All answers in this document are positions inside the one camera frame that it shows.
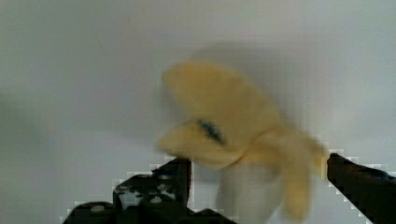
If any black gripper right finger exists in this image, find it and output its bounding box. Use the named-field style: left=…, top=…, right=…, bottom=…
left=327, top=153, right=396, bottom=224

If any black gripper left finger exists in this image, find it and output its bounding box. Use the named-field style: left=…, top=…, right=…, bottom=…
left=62, top=158, right=236, bottom=224

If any yellow plush peeled banana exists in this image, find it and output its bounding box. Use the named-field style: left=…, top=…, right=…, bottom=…
left=158, top=62, right=329, bottom=224

